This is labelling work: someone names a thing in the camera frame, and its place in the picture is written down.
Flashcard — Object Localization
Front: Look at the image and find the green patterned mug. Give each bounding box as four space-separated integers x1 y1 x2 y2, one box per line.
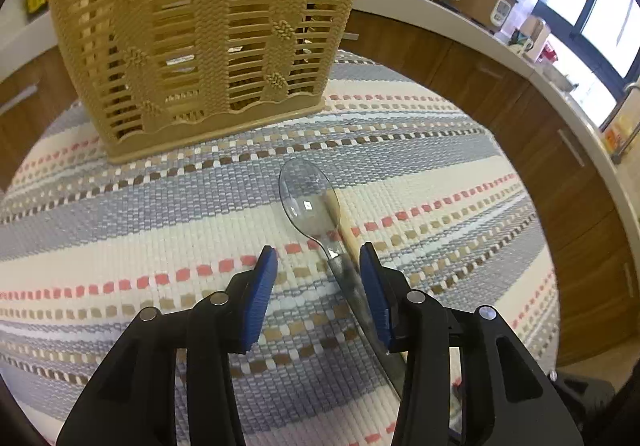
508 30 534 56

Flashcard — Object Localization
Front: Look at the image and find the striped woven table cloth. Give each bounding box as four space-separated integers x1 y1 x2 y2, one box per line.
1 52 560 445

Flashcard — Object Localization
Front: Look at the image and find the white electric kettle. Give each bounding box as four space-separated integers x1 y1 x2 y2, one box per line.
520 14 550 62

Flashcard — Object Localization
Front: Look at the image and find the clear grey plastic spoon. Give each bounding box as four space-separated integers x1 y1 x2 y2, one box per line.
279 158 406 395

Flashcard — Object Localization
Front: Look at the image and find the wooden chopstick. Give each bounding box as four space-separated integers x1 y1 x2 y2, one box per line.
326 188 409 362

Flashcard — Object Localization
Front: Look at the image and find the tan plastic utensil basket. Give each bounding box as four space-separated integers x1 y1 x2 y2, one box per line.
49 0 354 163

